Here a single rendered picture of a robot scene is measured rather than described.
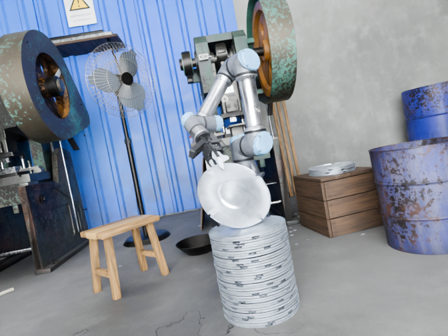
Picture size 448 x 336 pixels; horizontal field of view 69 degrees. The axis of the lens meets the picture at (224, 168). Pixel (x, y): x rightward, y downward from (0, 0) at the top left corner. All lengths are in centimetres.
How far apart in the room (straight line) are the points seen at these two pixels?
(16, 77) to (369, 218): 237
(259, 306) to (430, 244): 85
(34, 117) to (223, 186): 165
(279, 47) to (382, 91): 222
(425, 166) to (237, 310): 98
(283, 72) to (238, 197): 135
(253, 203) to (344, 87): 307
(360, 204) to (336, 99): 221
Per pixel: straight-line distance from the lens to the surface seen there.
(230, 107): 252
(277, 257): 117
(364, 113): 424
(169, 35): 395
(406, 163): 163
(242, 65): 169
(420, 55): 470
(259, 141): 163
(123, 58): 277
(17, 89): 256
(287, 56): 240
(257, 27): 300
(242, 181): 131
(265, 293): 121
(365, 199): 211
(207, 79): 254
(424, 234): 170
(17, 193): 273
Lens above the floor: 61
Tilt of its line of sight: 3 degrees down
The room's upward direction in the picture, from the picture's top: 10 degrees counter-clockwise
